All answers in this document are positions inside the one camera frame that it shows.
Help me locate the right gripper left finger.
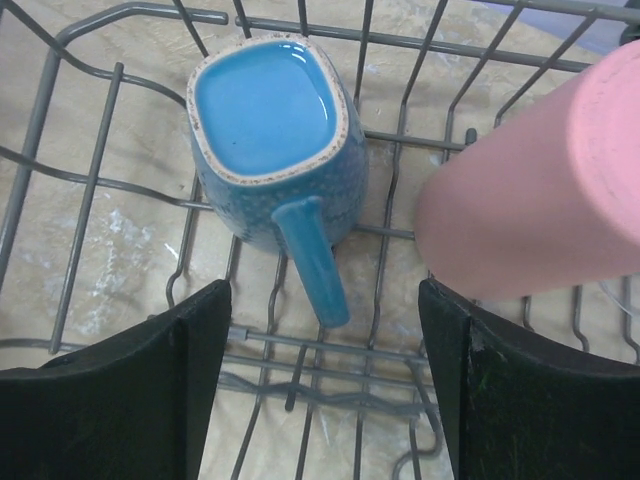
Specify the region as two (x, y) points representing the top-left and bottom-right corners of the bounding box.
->
(1, 280), (231, 479)

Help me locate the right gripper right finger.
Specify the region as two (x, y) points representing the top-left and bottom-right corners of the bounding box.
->
(418, 279), (639, 479)

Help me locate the pink tumbler cup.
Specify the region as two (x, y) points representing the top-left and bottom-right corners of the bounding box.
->
(414, 42), (639, 301)

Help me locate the blue mug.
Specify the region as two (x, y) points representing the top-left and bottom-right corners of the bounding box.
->
(186, 34), (369, 328)

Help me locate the grey wire dish rack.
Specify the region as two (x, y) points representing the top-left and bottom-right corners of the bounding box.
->
(1, 1), (634, 479)

